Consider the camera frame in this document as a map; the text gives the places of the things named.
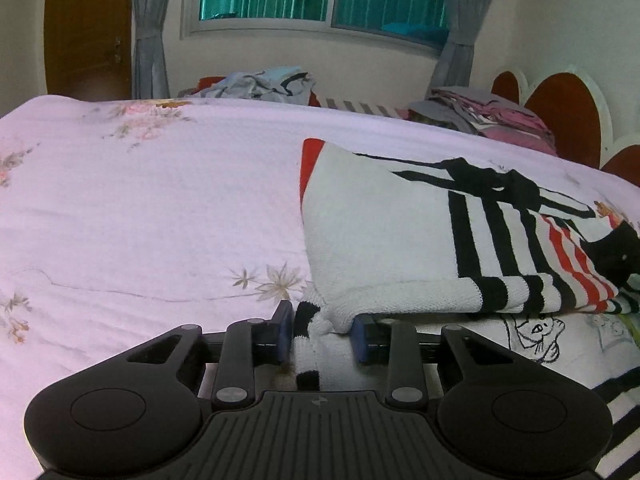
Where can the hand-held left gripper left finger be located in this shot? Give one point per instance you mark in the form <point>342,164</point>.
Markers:
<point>283,332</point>

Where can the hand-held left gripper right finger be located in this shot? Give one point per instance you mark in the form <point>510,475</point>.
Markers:
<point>361,342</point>

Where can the white black red striped sweater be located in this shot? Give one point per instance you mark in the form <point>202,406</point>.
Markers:
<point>390,240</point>

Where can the pile of blue grey clothes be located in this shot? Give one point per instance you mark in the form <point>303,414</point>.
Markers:
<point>260,85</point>

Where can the stack of folded pink clothes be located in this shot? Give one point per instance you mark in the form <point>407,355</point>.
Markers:
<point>490,115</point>

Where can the white cartoon print garment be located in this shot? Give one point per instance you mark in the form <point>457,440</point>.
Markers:
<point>540,340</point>

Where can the bed with pink floral sheet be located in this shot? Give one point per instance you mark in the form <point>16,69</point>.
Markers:
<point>150,210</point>

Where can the grey white striped cloth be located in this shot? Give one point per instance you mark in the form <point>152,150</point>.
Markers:
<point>360,107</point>

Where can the red and white scalloped headboard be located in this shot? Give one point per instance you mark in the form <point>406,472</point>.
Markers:
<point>570,110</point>

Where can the grey curtain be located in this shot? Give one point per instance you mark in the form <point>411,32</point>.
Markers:
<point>460,35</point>
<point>149,35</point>

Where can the brown wooden door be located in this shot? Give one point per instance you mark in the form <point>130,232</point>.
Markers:
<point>87,35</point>

